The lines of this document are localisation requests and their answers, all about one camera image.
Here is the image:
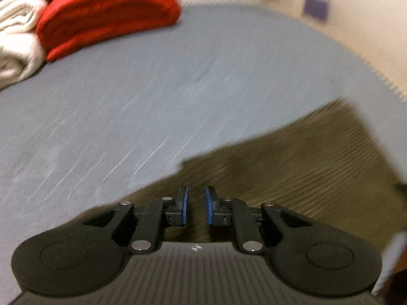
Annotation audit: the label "white fluffy folded blanket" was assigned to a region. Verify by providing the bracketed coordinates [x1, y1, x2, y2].
[0, 31, 48, 90]

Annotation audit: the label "grey quilted bed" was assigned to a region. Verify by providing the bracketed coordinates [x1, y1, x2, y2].
[0, 0, 407, 305]

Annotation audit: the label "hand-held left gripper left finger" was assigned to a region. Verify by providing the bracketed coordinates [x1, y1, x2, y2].
[76, 186, 190, 255]

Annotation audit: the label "olive corduroy pants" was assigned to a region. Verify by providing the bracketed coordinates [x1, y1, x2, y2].
[86, 100, 399, 249]

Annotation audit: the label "white smooth folded quilt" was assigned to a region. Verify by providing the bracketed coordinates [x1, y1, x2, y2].
[0, 0, 49, 35]

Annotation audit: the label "purple wall paper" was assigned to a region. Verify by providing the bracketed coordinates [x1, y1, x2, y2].
[303, 0, 330, 22]

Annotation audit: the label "red folded quilt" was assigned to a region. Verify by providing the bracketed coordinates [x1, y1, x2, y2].
[36, 0, 182, 63]

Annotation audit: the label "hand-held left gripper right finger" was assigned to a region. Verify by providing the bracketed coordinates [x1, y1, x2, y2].
[205, 186, 319, 255]

